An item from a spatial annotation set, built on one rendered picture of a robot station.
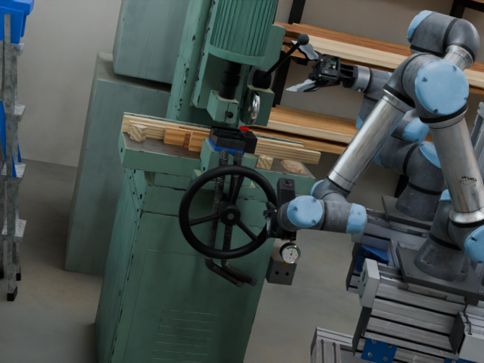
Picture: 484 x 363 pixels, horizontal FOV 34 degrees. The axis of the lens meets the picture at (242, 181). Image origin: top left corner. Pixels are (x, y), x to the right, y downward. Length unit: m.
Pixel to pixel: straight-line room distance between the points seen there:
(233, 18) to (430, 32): 0.65
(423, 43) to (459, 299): 0.86
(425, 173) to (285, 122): 1.97
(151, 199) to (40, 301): 1.05
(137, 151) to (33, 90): 2.52
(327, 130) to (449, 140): 2.67
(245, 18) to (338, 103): 2.70
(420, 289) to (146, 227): 0.83
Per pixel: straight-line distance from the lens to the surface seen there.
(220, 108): 2.43
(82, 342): 3.05
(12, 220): 3.13
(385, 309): 2.20
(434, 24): 2.62
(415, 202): 2.63
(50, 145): 4.87
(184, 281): 2.50
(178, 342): 2.60
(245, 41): 2.37
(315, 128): 4.52
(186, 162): 2.34
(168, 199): 2.38
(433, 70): 1.84
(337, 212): 1.90
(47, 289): 3.39
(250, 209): 2.44
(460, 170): 1.95
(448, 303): 2.22
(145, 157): 2.32
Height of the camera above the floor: 1.56
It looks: 17 degrees down
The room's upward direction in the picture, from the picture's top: 14 degrees clockwise
